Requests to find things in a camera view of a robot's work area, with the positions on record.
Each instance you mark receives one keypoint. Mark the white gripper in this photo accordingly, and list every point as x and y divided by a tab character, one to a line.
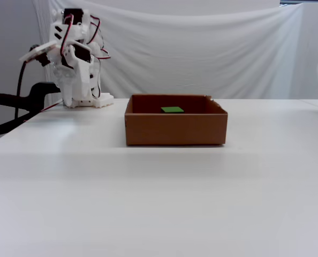
76	72

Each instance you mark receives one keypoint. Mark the green cube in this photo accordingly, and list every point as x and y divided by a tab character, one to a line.
172	109

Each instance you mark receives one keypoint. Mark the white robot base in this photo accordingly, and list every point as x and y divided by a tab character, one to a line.
102	101

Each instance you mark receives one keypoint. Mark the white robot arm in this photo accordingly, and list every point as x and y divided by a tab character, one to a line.
78	29

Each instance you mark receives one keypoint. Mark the brown cardboard box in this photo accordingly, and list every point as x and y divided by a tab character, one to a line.
175	128

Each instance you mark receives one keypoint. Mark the black table clamp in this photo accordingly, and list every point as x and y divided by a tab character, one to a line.
38	92

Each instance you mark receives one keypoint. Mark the white cloth backdrop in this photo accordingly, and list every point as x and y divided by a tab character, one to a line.
201	53

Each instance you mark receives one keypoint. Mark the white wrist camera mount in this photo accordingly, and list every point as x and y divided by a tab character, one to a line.
38	52

